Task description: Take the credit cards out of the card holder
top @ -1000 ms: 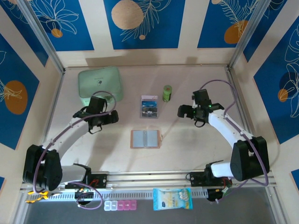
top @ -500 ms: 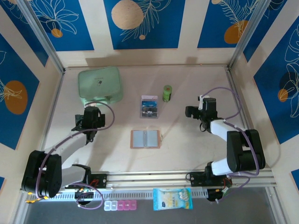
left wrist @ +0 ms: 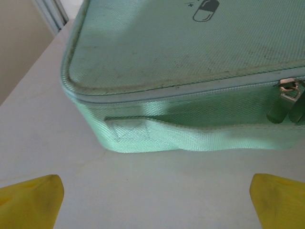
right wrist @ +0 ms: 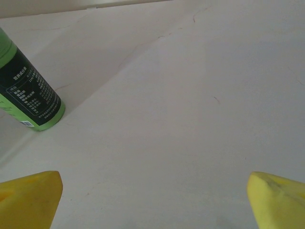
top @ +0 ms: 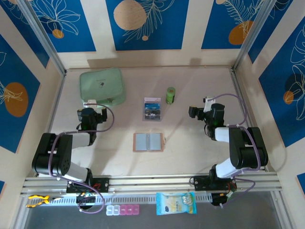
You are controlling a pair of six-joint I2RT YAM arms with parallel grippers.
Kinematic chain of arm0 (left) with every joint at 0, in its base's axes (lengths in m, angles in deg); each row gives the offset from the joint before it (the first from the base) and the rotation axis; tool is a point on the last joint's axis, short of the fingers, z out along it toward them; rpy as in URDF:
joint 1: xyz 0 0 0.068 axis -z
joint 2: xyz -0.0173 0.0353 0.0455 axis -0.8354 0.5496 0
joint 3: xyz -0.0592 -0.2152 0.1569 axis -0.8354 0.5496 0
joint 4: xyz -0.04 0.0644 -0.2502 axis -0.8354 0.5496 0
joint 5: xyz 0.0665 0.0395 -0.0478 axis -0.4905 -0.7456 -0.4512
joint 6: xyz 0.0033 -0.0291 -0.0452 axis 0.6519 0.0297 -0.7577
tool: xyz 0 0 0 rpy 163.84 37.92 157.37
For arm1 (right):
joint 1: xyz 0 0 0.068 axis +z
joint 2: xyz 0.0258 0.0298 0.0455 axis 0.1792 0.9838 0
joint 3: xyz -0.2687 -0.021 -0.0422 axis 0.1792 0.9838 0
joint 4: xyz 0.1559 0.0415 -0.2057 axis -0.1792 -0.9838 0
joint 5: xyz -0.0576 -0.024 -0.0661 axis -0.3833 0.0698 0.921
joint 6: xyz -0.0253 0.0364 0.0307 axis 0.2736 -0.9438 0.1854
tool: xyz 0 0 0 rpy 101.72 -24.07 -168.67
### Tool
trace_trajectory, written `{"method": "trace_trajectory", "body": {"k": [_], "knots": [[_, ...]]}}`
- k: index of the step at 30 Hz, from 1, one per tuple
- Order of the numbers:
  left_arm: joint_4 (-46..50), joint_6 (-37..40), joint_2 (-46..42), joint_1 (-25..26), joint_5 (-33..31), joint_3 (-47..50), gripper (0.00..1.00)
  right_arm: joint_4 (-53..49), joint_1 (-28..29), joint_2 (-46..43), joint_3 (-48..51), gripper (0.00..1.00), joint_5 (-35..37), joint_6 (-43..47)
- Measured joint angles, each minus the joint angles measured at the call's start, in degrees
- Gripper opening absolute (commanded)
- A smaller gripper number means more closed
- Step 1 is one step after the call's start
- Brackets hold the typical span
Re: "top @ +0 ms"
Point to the aluminium frame rail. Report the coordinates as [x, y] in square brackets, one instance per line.
[152, 181]

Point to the pink leather card holder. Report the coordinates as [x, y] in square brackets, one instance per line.
[140, 142]

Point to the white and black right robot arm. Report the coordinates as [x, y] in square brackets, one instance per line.
[222, 134]

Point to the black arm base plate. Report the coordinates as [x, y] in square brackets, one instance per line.
[201, 183]
[103, 184]

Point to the white and pink pill organizer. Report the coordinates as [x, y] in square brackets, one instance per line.
[122, 210]

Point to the blue wet wipes pack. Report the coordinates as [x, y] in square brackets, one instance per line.
[176, 202]

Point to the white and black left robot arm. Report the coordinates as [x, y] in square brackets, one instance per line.
[79, 140]

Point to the aluminium table side rail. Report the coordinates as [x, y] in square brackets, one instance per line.
[238, 90]
[55, 105]

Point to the aluminium frame post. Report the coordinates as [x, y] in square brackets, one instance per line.
[43, 35]
[256, 35]

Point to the green cylindrical bottle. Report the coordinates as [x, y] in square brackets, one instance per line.
[170, 95]

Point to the mint green zip pouch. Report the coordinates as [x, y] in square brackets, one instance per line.
[101, 83]

